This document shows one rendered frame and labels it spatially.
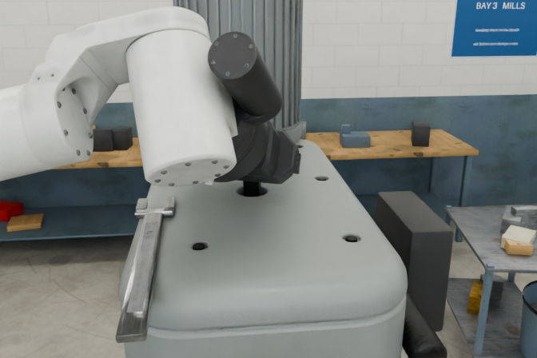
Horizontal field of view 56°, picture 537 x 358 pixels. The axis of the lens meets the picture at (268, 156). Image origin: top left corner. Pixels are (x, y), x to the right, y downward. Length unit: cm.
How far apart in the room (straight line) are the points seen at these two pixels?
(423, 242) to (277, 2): 48
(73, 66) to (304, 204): 30
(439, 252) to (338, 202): 41
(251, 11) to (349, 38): 424
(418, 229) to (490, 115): 472
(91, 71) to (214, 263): 19
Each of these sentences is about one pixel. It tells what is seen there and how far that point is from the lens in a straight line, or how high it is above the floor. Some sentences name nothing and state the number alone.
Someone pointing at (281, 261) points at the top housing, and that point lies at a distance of 45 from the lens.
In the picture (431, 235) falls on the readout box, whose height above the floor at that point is 172.
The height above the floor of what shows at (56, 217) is 23.
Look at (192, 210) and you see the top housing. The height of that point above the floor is 189.
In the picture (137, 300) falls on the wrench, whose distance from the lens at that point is 40.
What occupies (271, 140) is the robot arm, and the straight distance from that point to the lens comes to 50.
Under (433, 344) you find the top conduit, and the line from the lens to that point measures 52.
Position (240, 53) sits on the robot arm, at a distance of 34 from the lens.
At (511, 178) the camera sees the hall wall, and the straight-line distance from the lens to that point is 596.
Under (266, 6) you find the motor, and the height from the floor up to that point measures 210.
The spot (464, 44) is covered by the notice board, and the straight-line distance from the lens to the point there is 536.
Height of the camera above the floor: 211
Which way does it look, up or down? 17 degrees down
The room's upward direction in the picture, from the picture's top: straight up
